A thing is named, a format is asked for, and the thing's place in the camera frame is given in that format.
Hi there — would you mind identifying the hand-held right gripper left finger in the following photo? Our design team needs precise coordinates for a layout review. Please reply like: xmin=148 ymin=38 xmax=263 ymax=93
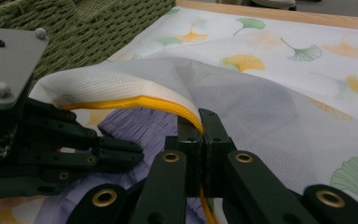
xmin=164 ymin=115 xmax=204 ymax=198

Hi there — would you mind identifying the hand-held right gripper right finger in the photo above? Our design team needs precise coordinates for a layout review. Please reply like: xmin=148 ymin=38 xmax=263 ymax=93
xmin=198 ymin=107 xmax=238 ymax=199

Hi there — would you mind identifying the purple garment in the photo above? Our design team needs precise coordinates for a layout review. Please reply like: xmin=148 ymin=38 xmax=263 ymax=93
xmin=41 ymin=106 xmax=207 ymax=224

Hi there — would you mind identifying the white leaf-print mesh laundry bag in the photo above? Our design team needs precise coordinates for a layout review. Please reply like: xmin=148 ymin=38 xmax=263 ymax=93
xmin=0 ymin=6 xmax=358 ymax=224

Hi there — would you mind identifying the green woven basket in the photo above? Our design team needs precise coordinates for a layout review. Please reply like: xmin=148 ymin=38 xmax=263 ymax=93
xmin=0 ymin=0 xmax=177 ymax=91

